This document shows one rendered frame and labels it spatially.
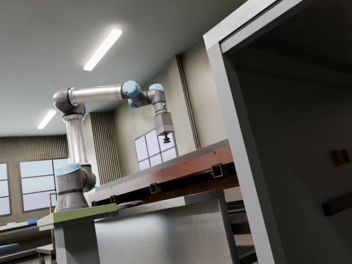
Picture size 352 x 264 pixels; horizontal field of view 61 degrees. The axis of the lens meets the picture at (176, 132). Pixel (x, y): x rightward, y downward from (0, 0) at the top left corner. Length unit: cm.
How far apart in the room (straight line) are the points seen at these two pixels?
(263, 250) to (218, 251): 54
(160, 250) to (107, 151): 636
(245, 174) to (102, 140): 717
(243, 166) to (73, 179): 96
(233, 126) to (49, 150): 897
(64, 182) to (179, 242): 58
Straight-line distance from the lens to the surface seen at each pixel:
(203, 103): 517
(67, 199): 146
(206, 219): 122
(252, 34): 70
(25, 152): 939
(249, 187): 68
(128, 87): 148
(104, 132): 786
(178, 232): 137
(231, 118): 69
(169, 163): 148
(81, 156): 164
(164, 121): 154
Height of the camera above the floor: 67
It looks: 12 degrees up
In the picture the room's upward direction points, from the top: 12 degrees counter-clockwise
